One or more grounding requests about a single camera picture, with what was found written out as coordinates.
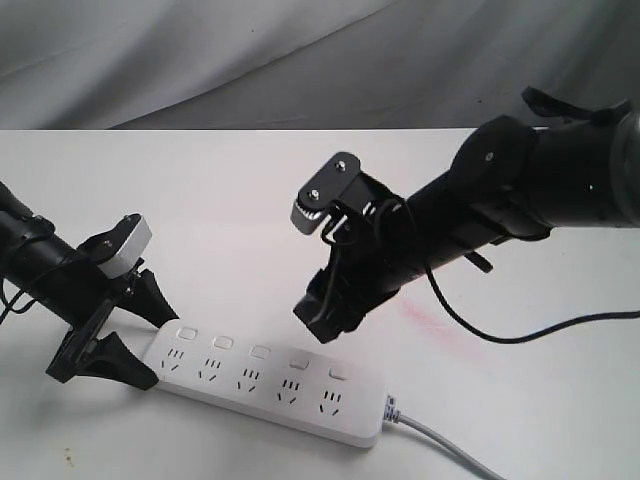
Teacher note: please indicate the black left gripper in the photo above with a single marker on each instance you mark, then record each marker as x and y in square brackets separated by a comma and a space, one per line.
[77, 291]

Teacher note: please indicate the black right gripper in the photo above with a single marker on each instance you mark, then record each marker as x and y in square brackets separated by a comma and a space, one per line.
[370, 260]

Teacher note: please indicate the white five-outlet power strip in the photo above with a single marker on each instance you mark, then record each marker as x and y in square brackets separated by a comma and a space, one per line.
[284, 385]

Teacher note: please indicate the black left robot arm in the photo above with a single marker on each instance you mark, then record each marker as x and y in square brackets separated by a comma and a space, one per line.
[23, 235]

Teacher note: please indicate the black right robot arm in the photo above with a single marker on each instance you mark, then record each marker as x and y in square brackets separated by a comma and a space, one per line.
[508, 181]

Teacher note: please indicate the white backdrop cloth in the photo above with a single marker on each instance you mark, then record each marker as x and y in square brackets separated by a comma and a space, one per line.
[307, 64]

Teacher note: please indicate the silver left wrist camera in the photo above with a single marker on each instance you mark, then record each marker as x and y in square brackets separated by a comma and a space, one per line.
[125, 244]

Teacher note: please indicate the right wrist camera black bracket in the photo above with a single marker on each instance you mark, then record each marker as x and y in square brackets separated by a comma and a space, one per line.
[339, 186]

